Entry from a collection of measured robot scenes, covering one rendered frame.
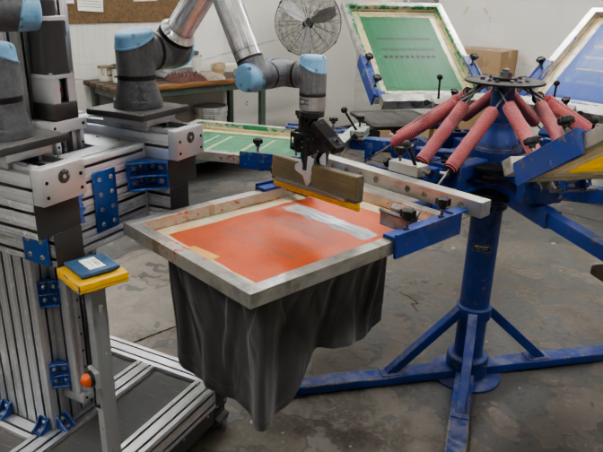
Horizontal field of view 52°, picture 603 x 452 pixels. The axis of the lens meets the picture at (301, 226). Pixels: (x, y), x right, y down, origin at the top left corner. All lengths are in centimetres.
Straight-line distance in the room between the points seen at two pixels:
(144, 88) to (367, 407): 155
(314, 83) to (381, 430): 143
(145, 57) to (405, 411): 170
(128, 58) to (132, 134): 23
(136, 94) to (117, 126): 13
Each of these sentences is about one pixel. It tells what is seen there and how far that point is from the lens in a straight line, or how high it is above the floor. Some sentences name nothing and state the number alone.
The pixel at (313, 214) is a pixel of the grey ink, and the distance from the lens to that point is 192.
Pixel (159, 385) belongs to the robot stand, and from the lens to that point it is 247.
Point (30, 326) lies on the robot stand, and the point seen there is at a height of 61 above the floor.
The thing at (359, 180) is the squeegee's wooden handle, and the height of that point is 114.
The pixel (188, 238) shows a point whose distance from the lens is 177.
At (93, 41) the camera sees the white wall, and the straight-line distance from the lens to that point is 557.
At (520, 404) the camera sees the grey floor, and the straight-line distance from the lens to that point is 287.
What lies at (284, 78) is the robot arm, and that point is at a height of 138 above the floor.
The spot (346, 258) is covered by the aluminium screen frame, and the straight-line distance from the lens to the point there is 155.
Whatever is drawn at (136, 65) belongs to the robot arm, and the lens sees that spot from 197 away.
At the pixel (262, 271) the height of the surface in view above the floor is 95.
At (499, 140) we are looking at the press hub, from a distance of 250.
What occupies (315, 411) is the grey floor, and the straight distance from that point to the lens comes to 265.
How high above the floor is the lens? 161
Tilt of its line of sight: 21 degrees down
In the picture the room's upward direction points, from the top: 1 degrees clockwise
